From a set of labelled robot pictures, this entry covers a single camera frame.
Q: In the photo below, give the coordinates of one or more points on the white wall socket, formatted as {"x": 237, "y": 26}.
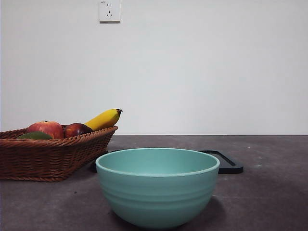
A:
{"x": 110, "y": 12}

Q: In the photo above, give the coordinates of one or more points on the yellow banana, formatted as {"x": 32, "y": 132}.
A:
{"x": 106, "y": 119}

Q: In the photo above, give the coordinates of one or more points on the red apple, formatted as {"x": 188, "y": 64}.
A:
{"x": 50, "y": 130}

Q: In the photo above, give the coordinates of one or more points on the brown wicker basket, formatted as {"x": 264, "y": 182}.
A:
{"x": 48, "y": 158}

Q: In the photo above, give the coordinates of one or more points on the dark red plum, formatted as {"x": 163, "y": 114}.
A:
{"x": 77, "y": 130}

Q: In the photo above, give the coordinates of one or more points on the green avocado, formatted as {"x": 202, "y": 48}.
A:
{"x": 36, "y": 136}

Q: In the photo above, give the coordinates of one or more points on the teal bowl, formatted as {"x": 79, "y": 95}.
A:
{"x": 156, "y": 197}

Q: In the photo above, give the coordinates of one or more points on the black tray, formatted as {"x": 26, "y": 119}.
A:
{"x": 231, "y": 167}

